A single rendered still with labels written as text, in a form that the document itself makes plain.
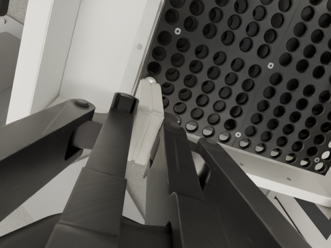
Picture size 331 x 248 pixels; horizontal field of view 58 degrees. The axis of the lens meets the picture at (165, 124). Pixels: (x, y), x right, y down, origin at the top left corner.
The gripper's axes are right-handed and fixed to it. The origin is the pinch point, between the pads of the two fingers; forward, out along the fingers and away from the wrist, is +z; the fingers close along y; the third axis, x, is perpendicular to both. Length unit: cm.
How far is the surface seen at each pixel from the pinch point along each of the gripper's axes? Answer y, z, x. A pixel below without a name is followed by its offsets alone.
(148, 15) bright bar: -1.7, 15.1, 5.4
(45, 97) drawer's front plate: -8.7, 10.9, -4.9
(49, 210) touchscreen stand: -18, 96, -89
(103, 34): -5.7, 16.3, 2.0
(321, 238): 23.4, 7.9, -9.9
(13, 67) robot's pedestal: -34, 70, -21
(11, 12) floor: -49, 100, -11
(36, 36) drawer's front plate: -9.3, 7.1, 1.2
